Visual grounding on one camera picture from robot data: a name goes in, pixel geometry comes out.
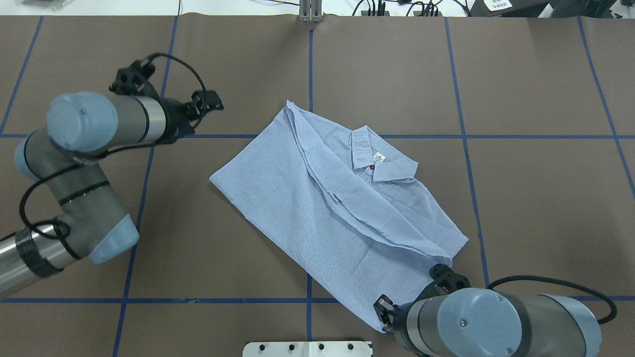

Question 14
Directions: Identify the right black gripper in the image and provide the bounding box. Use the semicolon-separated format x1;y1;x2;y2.
373;295;427;357

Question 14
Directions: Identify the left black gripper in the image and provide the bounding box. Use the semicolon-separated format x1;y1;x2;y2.
160;90;224;144

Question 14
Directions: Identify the light blue striped shirt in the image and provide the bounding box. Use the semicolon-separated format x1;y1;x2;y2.
209;102;468;332

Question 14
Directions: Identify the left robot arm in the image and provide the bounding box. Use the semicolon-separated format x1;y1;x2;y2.
1;90;224;298

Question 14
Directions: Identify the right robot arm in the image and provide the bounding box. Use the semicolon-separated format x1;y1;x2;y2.
374;288;603;357

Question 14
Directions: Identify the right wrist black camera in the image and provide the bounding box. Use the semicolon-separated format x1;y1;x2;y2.
418;264;471;299

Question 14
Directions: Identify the wrist black camera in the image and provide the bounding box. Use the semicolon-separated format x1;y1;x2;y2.
418;264;471;299
109;58;159;99

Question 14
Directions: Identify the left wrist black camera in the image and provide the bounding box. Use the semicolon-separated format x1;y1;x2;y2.
109;58;159;99

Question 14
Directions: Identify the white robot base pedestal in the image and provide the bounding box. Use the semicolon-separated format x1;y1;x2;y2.
242;341;374;357

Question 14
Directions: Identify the aluminium frame post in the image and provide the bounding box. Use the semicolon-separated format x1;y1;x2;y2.
299;0;323;23

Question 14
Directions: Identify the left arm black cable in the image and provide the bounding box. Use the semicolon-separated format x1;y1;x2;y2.
19;53;208;243

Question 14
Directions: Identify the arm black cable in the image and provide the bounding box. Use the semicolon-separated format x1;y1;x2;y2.
486;276;618;325
19;53;208;243

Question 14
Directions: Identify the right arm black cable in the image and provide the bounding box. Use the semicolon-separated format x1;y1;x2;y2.
486;276;618;325

